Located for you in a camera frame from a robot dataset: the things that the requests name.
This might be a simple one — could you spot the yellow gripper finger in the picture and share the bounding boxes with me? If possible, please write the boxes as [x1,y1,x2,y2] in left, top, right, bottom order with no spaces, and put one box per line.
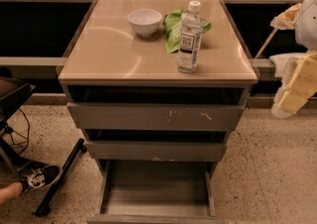
[270,3,301,30]
[271,53,317,118]

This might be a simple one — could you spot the clear plastic water bottle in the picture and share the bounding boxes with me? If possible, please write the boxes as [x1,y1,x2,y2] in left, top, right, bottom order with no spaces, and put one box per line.
[177,1,203,73]

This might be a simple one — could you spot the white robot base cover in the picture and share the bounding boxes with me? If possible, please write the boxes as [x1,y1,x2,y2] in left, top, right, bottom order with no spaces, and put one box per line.
[269,53,305,77]

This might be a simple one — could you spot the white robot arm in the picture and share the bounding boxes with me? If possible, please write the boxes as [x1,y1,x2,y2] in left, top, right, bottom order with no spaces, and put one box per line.
[269,0,317,118]

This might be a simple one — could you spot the grey drawer cabinet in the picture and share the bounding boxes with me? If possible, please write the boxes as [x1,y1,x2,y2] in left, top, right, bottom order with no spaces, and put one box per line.
[57,0,260,224]

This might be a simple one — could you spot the middle grey drawer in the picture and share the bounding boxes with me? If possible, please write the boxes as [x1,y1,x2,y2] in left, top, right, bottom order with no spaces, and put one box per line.
[86,141,226,162]

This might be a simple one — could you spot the open bottom grey drawer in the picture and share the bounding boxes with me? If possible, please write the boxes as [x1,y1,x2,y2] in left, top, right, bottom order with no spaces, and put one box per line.
[87,161,225,224]

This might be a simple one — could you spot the top grey drawer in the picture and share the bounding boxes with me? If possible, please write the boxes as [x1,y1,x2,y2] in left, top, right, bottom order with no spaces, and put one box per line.
[67,102,244,131]

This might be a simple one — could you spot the green snack bag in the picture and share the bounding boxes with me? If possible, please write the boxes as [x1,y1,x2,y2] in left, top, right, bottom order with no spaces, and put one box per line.
[162,8,211,54]

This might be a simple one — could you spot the white ceramic bowl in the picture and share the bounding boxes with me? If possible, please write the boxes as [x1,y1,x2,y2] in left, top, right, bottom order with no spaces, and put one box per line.
[128,9,162,37]

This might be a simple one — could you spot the black floor bar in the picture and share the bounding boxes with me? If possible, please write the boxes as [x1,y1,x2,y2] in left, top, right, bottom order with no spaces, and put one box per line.
[34,138,87,217]

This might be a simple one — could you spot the black chair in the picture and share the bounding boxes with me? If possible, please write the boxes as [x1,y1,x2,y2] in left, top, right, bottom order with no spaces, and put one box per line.
[0,77,40,176]

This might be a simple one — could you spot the black and white sneaker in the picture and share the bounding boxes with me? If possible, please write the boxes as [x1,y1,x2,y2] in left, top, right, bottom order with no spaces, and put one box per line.
[20,166,61,194]

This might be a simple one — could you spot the person's bare leg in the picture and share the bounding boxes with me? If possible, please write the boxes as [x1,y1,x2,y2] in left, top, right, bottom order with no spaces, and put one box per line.
[0,181,23,205]

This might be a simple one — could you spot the black cable on floor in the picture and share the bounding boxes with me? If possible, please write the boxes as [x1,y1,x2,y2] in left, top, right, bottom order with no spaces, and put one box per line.
[3,107,32,155]

